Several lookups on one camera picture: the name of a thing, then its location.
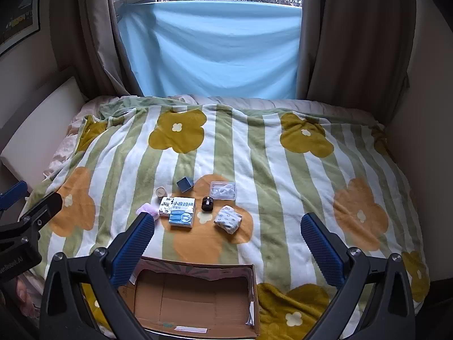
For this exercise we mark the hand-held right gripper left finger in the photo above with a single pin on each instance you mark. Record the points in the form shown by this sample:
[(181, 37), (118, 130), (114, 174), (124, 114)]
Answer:
[(134, 248)]

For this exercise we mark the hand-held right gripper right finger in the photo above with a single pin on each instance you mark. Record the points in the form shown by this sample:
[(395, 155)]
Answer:
[(322, 251)]

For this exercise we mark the small beige jar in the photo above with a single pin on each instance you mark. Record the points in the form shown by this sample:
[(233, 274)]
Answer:
[(161, 193)]

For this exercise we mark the cardboard box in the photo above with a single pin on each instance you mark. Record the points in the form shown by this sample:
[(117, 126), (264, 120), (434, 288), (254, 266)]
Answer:
[(198, 297)]

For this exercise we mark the clear plastic case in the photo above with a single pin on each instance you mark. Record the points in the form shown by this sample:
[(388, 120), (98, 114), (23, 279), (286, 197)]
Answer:
[(223, 190)]

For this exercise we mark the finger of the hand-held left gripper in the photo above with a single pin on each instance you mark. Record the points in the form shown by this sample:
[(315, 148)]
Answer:
[(44, 210), (12, 194)]

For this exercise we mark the light blue cloth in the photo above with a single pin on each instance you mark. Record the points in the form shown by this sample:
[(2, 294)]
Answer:
[(212, 49)]

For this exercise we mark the brown curtain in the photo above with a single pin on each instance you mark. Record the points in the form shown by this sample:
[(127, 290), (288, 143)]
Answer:
[(354, 42), (92, 42)]

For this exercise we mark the small dark blue box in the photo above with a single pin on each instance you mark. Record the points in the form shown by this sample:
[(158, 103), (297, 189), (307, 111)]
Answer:
[(184, 185)]

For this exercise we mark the small dark jar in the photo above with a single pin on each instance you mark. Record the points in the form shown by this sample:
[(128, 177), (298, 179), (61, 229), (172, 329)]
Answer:
[(207, 204)]

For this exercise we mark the wall poster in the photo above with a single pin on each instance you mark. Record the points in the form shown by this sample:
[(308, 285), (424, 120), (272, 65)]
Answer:
[(17, 17)]

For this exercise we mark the white padded cushion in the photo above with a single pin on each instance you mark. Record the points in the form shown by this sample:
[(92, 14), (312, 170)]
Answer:
[(39, 124)]

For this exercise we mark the patterned white soft packet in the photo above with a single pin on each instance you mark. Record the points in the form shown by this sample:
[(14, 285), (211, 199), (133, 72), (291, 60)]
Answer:
[(228, 219)]

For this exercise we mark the black and white patterned box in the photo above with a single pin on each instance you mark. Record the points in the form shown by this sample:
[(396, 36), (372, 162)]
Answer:
[(165, 207)]

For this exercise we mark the white and blue carton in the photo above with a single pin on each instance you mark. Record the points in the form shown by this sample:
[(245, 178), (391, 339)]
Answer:
[(182, 212)]

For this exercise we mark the pink fluffy towel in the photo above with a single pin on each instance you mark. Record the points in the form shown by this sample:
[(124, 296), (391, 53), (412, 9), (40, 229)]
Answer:
[(148, 210)]

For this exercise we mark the flowered striped blanket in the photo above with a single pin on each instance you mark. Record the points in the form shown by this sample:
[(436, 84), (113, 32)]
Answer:
[(283, 184)]

